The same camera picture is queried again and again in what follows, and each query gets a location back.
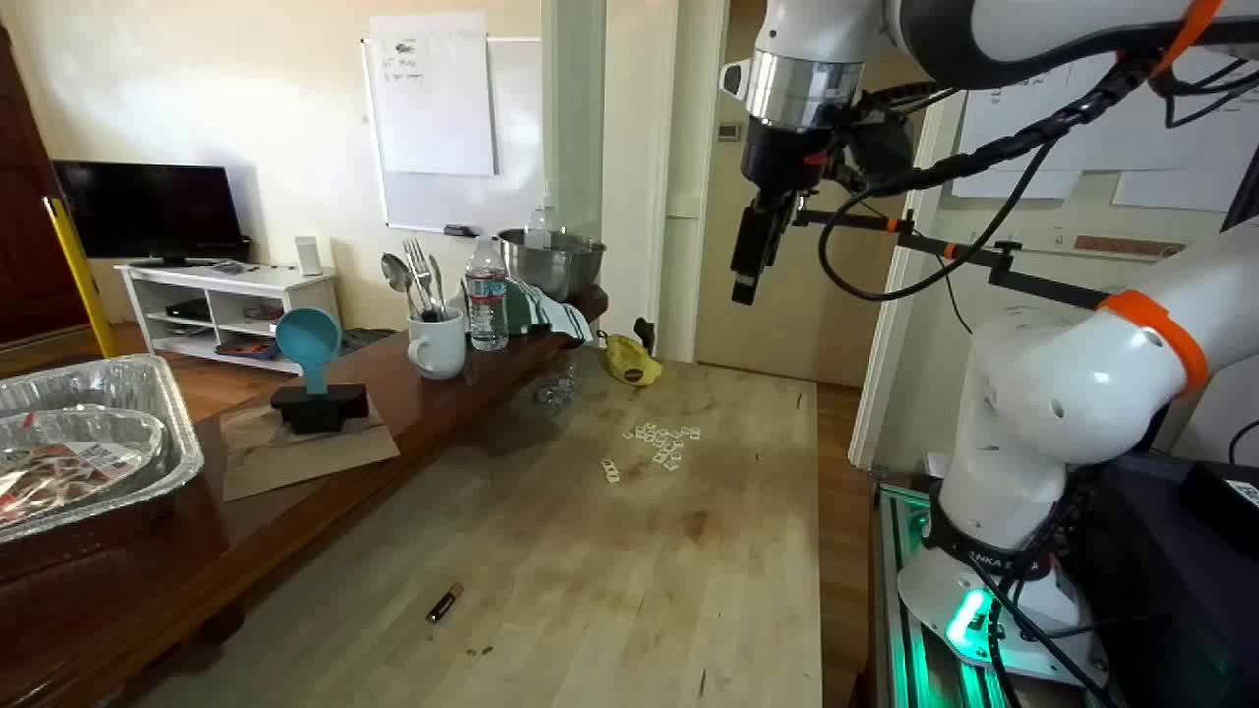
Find white paper sheet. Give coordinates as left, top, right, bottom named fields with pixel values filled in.
left=367, top=13, right=500, bottom=180

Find dark brown wooden cabinet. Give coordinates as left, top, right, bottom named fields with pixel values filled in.
left=0, top=22, right=83, bottom=346

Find white wall whiteboard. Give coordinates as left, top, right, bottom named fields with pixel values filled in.
left=357, top=37, right=547, bottom=237

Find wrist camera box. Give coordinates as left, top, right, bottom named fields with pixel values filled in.
left=837, top=109, right=924, bottom=202

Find teal plastic scoop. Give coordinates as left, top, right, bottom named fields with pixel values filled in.
left=272, top=303, right=348, bottom=397

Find black stand pole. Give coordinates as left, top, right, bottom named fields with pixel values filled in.
left=1215, top=150, right=1259, bottom=233

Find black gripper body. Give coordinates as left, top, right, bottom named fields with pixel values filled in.
left=739, top=119, right=834, bottom=237

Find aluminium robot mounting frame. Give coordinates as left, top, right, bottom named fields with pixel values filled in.
left=870, top=475, right=1116, bottom=708

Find black flat television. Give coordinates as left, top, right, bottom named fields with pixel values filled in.
left=53, top=157, right=252, bottom=268

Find white wall poster with writing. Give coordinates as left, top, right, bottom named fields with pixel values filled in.
left=950, top=76, right=1259, bottom=215

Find clear plastic water bottle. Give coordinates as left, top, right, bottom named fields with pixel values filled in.
left=459, top=233, right=512, bottom=355

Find brown cardboard sheet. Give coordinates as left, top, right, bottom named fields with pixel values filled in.
left=214, top=388, right=404, bottom=505

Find small foil container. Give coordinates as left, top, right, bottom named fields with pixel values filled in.
left=0, top=404, right=168, bottom=527

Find dark brown wooden table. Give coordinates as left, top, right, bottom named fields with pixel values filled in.
left=0, top=279, right=614, bottom=708

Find black stand block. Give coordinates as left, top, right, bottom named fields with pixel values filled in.
left=266, top=382, right=373, bottom=438

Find metal kitchen utensil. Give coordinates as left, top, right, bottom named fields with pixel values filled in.
left=404, top=237, right=450, bottom=320
left=377, top=249, right=420, bottom=321

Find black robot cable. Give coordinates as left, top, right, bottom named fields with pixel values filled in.
left=813, top=0, right=1259, bottom=306

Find green striped white towel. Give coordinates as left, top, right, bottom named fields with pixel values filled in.
left=505, top=279, right=600, bottom=346

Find black equipment box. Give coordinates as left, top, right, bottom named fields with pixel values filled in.
left=1094, top=448, right=1259, bottom=708

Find yellow stick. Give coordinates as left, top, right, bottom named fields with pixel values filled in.
left=40, top=192, right=121, bottom=361

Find white television shelf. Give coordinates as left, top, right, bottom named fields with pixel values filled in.
left=116, top=257, right=348, bottom=378

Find black marker pen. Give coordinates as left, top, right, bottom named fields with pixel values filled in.
left=420, top=581, right=464, bottom=628

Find large steel mixing bowl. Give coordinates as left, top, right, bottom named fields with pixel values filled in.
left=505, top=228, right=611, bottom=303

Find white mug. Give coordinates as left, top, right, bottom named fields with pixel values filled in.
left=404, top=306, right=471, bottom=384

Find black bar with orange clips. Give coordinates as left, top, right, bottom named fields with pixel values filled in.
left=792, top=205, right=1112, bottom=316

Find large aluminium foil tray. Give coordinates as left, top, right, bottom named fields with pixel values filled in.
left=0, top=349, right=207, bottom=547

